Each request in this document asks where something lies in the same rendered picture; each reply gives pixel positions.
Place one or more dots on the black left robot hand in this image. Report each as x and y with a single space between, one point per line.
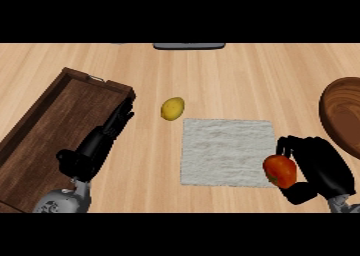
95 144

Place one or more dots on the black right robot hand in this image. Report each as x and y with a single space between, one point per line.
322 163

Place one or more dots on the red tomato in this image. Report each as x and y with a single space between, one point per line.
281 170

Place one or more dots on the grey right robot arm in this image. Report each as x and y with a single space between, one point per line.
346 205

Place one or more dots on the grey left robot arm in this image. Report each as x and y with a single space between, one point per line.
65 200

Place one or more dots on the brown wooden bowl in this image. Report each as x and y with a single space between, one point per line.
346 116

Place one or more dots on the white textured placemat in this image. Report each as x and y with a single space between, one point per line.
226 152

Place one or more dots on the dark brown wooden tray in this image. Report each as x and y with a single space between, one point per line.
45 136

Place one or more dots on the yellow potato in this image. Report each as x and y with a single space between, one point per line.
173 108

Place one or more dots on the dark grey flat appliance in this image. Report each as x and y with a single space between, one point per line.
189 46

